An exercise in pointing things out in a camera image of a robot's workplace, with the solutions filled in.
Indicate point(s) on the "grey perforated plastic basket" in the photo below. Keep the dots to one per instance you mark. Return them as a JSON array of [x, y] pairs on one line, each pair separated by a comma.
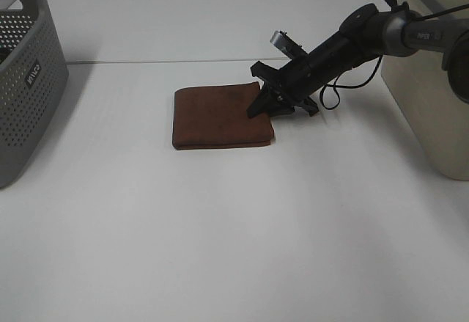
[[34, 75]]

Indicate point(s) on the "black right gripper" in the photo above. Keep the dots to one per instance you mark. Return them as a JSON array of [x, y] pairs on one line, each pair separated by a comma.
[[290, 86]]

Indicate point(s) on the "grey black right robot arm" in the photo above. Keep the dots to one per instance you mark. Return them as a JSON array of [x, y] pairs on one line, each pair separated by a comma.
[[365, 35]]

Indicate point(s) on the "brown towel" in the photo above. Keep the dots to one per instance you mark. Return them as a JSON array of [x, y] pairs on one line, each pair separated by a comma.
[[215, 117]]

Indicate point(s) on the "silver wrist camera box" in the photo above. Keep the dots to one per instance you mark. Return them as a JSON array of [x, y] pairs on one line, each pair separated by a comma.
[[286, 45]]

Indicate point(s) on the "beige plastic storage basket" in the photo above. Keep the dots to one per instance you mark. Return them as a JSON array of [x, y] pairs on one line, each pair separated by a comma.
[[437, 117]]

